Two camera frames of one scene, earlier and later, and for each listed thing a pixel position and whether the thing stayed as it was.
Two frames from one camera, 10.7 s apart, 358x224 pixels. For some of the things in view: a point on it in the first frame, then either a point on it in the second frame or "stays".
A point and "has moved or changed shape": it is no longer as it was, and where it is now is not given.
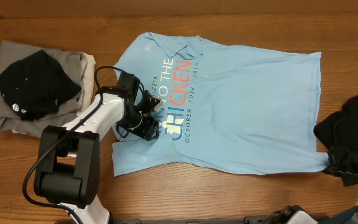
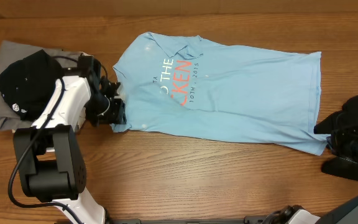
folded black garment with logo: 35,87 stays
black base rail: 247,220 stays
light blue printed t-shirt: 223,110 has moved or changed shape
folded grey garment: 73,63 stays
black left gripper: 146,129 -> 115,114
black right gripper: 335,154 -> 338,137
